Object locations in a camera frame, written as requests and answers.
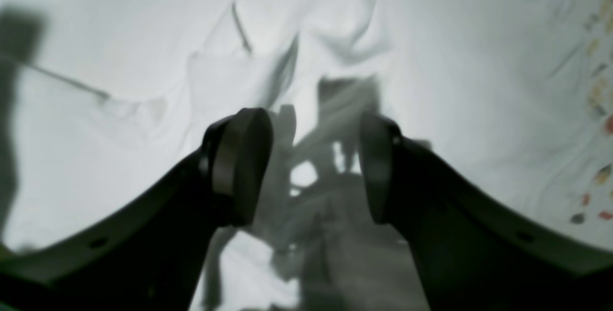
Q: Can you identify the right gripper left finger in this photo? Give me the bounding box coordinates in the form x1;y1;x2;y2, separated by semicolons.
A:
1;108;273;311

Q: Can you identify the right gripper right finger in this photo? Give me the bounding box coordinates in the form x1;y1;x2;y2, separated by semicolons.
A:
358;113;613;311

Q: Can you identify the white T-shirt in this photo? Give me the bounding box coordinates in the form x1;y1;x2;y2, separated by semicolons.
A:
0;0;613;311

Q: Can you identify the terrazzo patterned tablecloth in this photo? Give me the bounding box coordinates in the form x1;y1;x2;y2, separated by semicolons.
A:
540;0;613;250

